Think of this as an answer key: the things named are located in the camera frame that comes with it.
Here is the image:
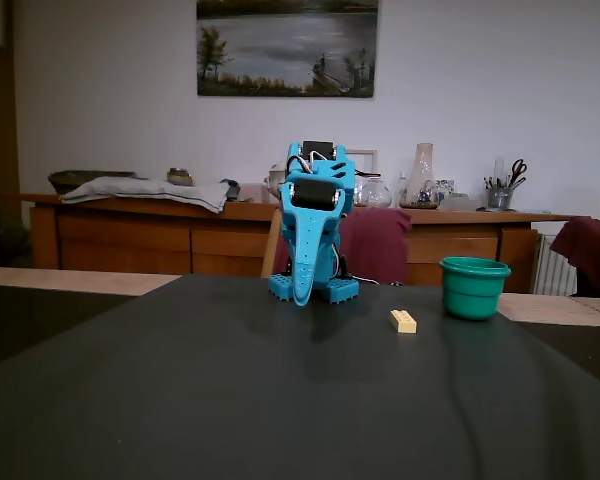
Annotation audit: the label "blue gripper, black servo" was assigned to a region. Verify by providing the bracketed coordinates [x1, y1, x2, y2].
[280, 172, 355, 307]

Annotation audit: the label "cream lego brick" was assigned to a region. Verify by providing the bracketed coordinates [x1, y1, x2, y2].
[389, 309, 418, 335]

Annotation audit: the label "blue robot arm with base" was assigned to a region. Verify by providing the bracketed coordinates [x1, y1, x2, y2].
[268, 141, 360, 307]

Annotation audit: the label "round glass vase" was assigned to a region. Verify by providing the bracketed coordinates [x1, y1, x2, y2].
[364, 177, 393, 209]

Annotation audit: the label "tall glass flask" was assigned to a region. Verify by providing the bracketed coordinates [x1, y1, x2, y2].
[398, 143, 440, 210]

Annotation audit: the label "small ceramic jar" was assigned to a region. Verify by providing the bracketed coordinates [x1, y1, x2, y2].
[166, 167, 195, 187]

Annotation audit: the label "dark grey table mat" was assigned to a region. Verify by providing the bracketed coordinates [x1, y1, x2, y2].
[0, 273, 600, 480]

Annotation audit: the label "grey folded cloth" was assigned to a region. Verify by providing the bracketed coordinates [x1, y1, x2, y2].
[59, 175, 241, 215]

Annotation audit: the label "green plastic cup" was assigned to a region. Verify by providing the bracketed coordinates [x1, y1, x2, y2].
[439, 256, 512, 321]

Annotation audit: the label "wooden sideboard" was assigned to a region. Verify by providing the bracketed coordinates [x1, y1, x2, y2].
[22, 193, 589, 294]

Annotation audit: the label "grey pen holder cup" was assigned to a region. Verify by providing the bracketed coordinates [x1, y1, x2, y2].
[487, 187, 515, 212]

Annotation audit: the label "lake landscape painting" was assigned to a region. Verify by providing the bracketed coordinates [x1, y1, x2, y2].
[196, 0, 380, 99]

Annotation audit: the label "dark shallow bowl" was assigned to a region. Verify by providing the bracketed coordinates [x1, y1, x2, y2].
[48, 169, 137, 195]

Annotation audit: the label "white radiator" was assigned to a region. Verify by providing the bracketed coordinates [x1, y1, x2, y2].
[532, 232, 579, 296]

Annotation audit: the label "maroon draped cloth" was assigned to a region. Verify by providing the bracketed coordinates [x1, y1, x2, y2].
[549, 215, 600, 301]

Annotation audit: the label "white red wrist servo cable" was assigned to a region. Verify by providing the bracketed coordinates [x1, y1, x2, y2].
[286, 154, 322, 176]

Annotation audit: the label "white picture frame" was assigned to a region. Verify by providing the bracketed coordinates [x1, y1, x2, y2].
[344, 148, 379, 176]

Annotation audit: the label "black handled scissors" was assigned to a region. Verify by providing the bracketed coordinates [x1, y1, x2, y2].
[507, 158, 528, 189]

